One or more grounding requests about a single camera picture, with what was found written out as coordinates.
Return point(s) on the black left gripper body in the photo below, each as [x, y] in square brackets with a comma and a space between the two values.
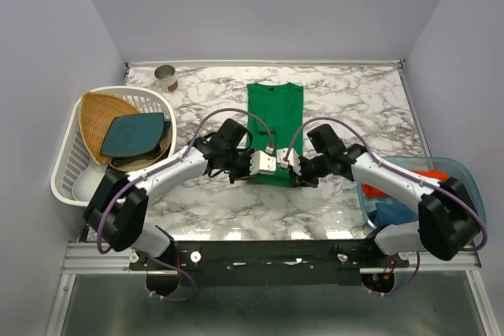
[242, 168]

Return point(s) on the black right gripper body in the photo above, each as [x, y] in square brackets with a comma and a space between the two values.
[311, 171]

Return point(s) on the green t shirt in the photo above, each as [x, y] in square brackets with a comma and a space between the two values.
[280, 107]

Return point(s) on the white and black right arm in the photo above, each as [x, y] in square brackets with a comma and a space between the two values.
[447, 220]

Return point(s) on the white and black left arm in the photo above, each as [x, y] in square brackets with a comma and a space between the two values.
[125, 226]

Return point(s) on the rolled orange t shirt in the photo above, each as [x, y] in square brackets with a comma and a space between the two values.
[372, 192]

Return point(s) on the clear blue plastic bin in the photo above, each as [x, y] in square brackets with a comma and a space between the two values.
[446, 165]

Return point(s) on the rolled blue t shirt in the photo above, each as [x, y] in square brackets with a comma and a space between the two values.
[387, 214]

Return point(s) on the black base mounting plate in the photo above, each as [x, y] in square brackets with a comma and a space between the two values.
[283, 263]

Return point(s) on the dark stacked bowls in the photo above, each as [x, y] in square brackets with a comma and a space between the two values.
[130, 164]

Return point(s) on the dark teal plate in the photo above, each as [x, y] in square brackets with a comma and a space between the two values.
[135, 135]

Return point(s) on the white table edge trim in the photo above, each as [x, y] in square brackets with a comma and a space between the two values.
[275, 63]

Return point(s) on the metal cup with cork base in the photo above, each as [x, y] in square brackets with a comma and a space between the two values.
[166, 78]

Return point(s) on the woven wicker tray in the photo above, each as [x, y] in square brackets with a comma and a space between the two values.
[97, 111]

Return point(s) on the white bowl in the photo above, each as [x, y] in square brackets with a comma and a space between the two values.
[87, 182]

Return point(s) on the white plastic laundry basket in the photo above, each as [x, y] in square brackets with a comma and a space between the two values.
[73, 157]

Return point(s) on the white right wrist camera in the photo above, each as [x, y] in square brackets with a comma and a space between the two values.
[288, 160]

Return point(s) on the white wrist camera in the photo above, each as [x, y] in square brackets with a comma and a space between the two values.
[288, 160]
[261, 163]

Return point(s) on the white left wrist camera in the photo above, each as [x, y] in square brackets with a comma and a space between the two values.
[261, 163]

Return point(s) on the aluminium rail frame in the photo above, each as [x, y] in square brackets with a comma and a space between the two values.
[82, 258]

